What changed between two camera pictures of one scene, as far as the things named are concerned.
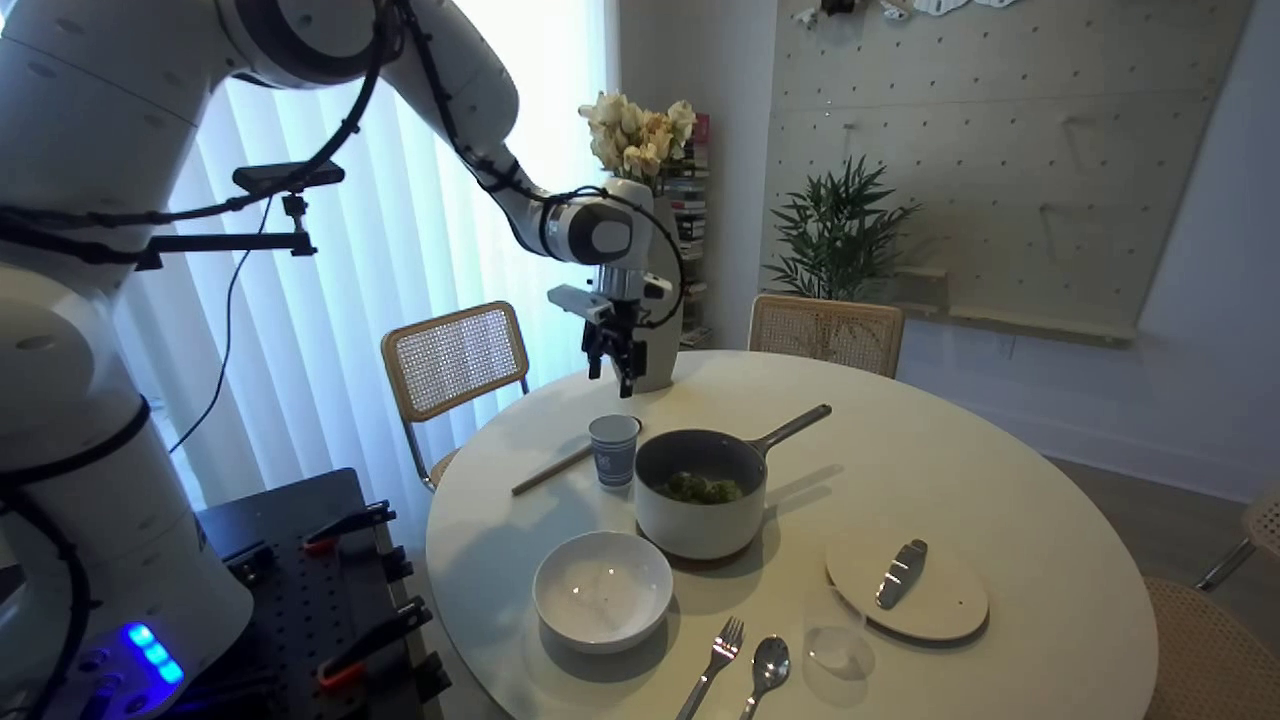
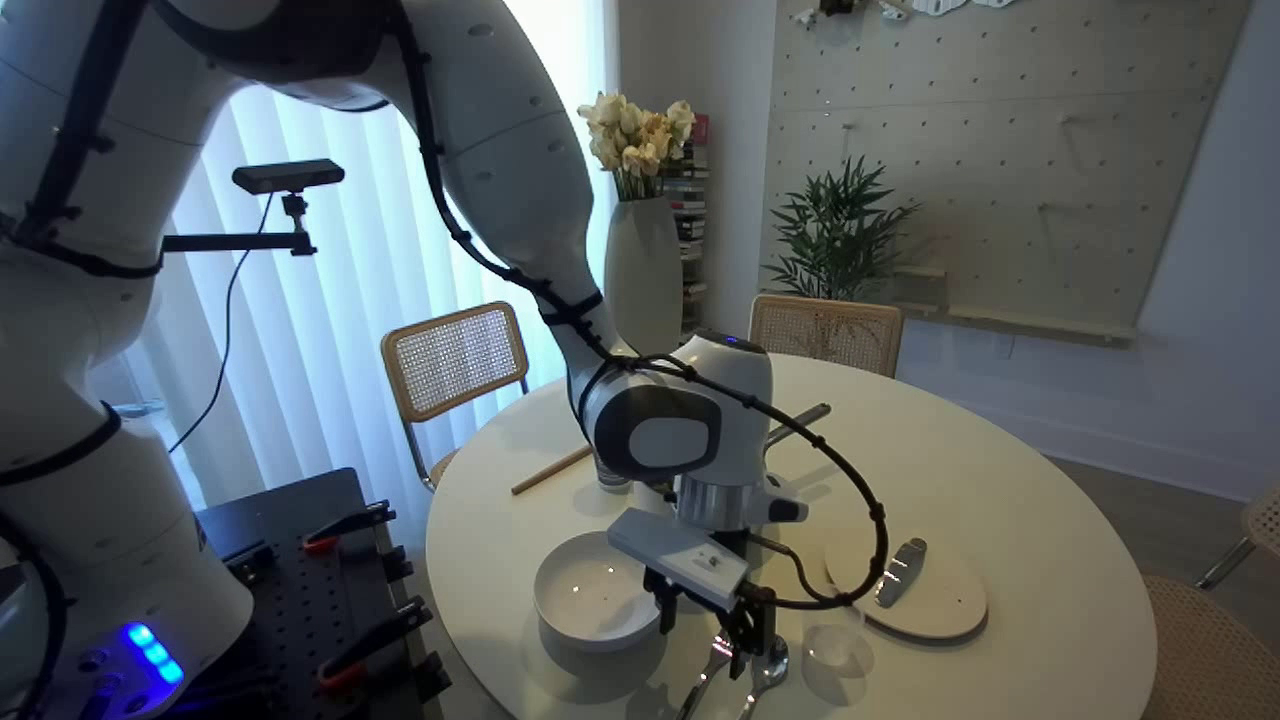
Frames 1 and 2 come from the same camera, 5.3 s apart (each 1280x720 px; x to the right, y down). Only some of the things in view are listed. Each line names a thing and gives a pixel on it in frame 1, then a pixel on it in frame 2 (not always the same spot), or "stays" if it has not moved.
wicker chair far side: (858, 333) stays
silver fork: (725, 644) stays
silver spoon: (770, 669) stays
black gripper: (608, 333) → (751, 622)
